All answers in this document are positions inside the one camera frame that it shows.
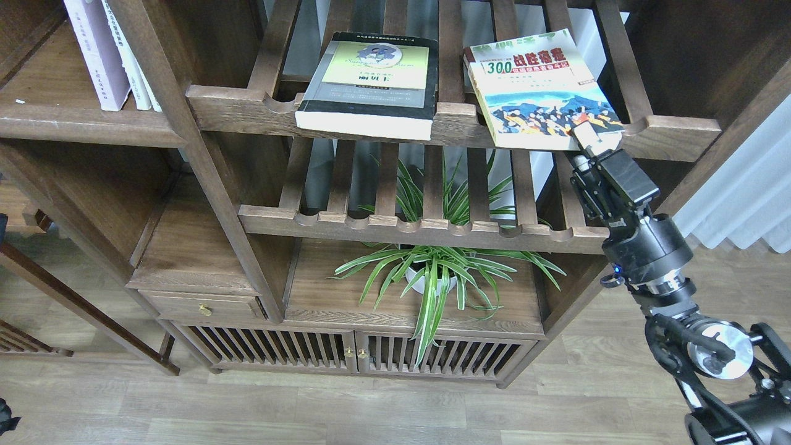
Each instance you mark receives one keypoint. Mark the green spider plant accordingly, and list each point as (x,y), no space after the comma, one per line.
(472,266)

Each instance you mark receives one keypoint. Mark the white book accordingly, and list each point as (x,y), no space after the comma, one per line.
(129,63)
(154,102)

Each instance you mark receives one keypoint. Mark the colourful 300 paperback book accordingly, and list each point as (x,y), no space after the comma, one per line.
(533,90)

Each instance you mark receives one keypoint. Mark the pale purple book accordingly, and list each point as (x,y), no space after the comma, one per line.
(104,63)

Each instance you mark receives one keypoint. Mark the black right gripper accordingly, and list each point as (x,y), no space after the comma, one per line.
(647,251)

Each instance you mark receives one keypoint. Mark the black and yellow book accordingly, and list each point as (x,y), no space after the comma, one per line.
(373,85)

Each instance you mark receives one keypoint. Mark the white plant pot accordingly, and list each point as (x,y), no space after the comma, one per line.
(417,278)

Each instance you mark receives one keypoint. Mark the white curtain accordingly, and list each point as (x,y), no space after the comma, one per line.
(748,197)

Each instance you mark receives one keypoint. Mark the white book left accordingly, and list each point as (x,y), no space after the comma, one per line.
(129,63)

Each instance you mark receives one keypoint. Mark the dark wooden bookshelf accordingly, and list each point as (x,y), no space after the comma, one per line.
(222,200)

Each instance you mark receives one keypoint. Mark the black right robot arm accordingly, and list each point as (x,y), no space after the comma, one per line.
(735,380)

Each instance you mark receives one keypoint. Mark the white book right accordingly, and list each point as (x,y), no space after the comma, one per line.
(154,102)

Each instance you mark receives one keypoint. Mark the brass drawer knob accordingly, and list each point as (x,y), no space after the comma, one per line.
(205,310)

